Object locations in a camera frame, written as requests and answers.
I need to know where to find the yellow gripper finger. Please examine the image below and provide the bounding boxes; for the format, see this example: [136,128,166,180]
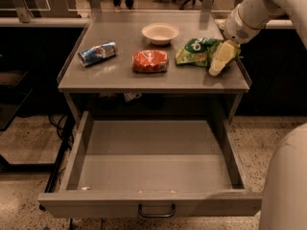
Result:
[209,39,240,76]

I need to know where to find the green rice chip bag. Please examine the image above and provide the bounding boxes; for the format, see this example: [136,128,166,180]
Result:
[175,37,242,69]

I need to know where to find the orange red snack bag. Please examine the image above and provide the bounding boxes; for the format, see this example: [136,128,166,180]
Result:
[132,50,169,73]

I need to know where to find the grey open top drawer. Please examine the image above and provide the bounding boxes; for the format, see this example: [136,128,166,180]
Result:
[38,112,262,218]

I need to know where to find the white paper bowl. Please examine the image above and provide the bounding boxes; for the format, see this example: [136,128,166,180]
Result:
[142,23,179,45]

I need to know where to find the grey metal cabinet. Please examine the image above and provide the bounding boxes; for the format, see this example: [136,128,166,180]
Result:
[58,11,250,118]

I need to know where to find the crushed blue soda can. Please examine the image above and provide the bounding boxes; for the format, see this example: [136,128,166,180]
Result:
[78,41,117,67]

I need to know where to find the black drawer handle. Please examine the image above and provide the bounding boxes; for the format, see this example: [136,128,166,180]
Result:
[138,204,176,219]

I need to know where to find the black floor cables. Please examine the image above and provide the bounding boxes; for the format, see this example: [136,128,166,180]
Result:
[47,113,75,151]

